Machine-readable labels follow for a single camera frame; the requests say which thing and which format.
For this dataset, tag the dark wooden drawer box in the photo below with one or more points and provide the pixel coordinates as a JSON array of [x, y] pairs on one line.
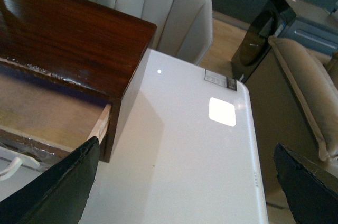
[[79, 44]]

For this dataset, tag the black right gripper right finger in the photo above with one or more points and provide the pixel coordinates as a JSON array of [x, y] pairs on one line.
[[311, 191]]

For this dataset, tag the black glossy appliance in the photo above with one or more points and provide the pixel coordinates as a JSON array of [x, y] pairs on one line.
[[311, 26]]

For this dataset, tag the beige chair on right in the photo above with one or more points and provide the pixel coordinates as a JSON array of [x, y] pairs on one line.
[[184, 27]]

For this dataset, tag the black white table sticker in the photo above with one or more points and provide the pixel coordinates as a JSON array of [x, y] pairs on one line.
[[220, 80]]

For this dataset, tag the beige sofa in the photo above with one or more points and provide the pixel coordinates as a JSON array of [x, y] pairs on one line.
[[293, 95]]

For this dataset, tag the wooden drawer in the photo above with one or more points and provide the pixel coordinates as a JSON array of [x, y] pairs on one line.
[[54, 118]]

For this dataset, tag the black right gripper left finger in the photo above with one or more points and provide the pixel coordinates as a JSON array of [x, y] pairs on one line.
[[58, 195]]

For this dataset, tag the white plastic drawer handle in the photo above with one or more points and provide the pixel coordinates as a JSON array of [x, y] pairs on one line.
[[16, 161]]

